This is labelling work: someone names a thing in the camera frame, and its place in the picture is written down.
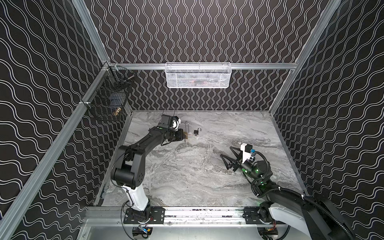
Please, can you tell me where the white mesh wall basket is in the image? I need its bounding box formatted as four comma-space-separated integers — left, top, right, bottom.
165, 66, 232, 89

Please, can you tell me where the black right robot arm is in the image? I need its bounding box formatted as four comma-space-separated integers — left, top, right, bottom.
220, 144, 356, 240

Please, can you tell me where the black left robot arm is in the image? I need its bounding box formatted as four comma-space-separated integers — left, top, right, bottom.
111, 115, 185, 224

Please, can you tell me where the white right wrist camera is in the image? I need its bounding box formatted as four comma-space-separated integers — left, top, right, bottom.
240, 143, 256, 164

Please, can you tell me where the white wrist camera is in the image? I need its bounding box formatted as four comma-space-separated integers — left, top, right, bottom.
172, 116, 181, 130
240, 143, 256, 164

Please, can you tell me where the aluminium back crossbar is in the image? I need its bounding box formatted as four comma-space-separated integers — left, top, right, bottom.
110, 62, 298, 71

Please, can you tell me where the black corrugated cable conduit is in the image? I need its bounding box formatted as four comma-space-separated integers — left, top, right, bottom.
250, 151, 356, 240

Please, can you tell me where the brass padlock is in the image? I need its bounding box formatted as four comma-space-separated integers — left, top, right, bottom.
184, 121, 190, 140

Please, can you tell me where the aluminium corner frame post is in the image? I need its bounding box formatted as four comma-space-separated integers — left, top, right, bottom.
73, 0, 110, 63

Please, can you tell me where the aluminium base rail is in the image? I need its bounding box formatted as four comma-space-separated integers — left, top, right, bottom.
85, 206, 326, 227

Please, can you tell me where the aluminium right corner post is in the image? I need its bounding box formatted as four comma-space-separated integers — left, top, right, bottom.
269, 0, 341, 116

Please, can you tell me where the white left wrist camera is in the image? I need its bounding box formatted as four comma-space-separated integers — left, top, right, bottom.
172, 116, 181, 130

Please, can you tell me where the black wire wall basket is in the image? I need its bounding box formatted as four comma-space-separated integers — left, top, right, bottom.
86, 68, 136, 123

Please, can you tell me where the small black padlock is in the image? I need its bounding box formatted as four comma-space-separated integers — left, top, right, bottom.
194, 128, 202, 136

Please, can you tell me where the aluminium left side rail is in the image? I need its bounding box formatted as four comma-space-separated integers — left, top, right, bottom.
1, 62, 109, 240

